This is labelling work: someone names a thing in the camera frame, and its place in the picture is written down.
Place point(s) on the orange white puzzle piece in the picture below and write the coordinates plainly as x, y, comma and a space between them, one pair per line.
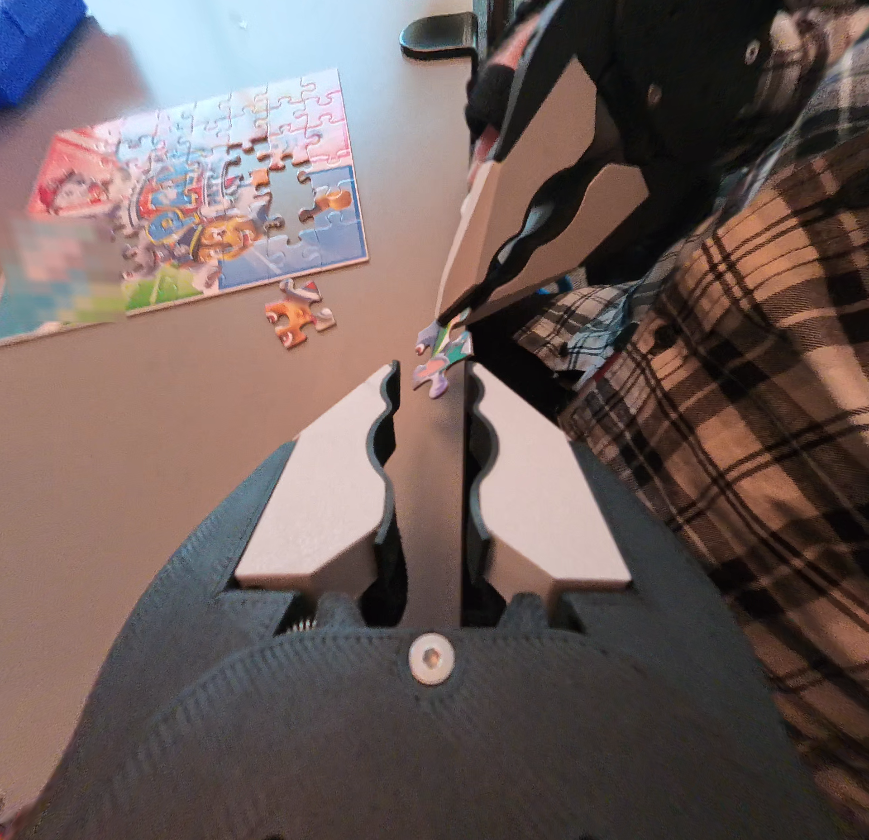
295, 317

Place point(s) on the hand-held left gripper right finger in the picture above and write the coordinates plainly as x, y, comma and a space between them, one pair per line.
543, 507

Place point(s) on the person in plaid shirt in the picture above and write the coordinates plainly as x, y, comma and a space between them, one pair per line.
747, 378

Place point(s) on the assembled cartoon jigsaw puzzle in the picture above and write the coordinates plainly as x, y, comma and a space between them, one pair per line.
197, 147

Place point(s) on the pastel green purple puzzle piece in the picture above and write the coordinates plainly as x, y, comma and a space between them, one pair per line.
438, 371

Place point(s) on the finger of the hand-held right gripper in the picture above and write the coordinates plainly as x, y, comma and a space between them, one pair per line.
543, 141
597, 215

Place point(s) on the blue plastic bin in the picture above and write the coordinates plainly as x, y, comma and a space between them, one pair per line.
34, 32

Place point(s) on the black table clamp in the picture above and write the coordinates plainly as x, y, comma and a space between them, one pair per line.
434, 35

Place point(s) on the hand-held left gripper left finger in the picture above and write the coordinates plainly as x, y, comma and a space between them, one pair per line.
319, 500

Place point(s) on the person's right hand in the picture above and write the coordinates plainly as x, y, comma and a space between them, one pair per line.
486, 146

